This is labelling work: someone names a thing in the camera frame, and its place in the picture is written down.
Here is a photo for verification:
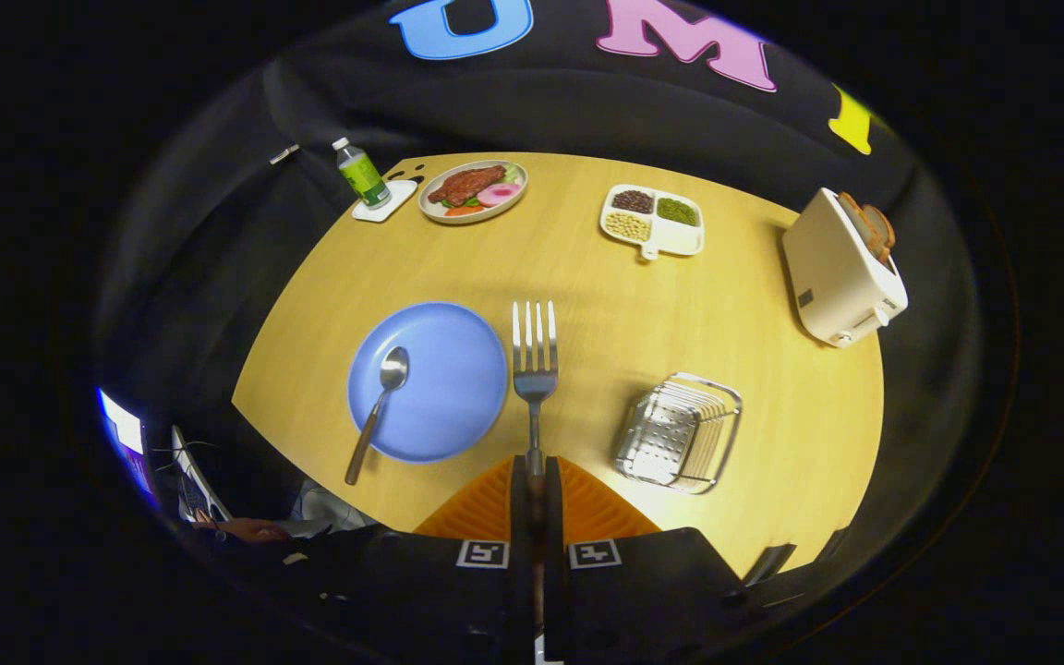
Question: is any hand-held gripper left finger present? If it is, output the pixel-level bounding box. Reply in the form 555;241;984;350
310;454;535;665

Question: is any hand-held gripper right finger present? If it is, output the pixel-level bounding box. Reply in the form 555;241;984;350
543;454;755;662

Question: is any metal fork with wooden handle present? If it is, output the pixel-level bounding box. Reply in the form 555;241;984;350
511;300;559;518

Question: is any metal spoon with wooden handle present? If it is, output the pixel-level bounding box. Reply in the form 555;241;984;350
345;346;410;487

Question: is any blue round plate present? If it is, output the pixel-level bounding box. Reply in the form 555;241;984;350
348;302;508;464

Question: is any white divided dish of beans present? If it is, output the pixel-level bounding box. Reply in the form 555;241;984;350
599;184;706;261

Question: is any plate of meat and vegetables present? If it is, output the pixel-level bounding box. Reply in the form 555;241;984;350
418;160;528;225

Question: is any white square coaster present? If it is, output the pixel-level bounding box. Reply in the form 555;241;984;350
352;179;418;224

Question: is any white toaster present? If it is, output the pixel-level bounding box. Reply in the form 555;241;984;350
781;187;909;348

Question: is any green label plastic bottle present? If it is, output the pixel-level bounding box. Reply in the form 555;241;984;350
332;138;393;210

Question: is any lit computer screen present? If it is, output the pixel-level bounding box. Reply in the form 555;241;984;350
98;388;159;507

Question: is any metal wire basket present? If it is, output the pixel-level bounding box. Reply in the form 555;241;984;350
613;372;744;495

